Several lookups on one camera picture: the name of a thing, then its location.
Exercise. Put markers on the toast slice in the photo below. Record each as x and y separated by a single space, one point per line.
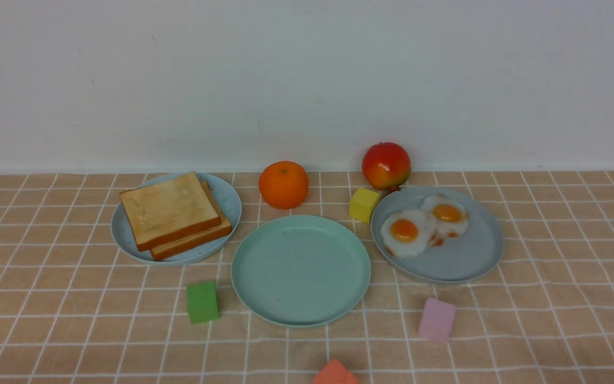
169 210
162 252

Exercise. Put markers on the fried egg with large white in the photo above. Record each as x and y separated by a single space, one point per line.
407 233

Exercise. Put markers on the orange fruit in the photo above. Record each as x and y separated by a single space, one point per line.
284 185

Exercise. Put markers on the yellow cube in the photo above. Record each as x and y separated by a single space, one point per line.
362 204

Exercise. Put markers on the teal green plate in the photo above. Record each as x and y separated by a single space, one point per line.
301 271

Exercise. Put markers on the red yellow apple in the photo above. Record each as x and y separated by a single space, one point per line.
386 166

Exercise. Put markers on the light blue plate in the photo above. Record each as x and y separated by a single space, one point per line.
227 198

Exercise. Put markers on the fried egg rear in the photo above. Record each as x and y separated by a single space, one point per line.
451 217

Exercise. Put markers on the green cube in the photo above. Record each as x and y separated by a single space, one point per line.
201 302

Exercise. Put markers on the grey plate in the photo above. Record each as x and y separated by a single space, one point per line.
445 260

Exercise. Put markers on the orange red cube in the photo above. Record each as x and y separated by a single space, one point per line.
335 373

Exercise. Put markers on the pink cube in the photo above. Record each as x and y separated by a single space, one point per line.
437 321

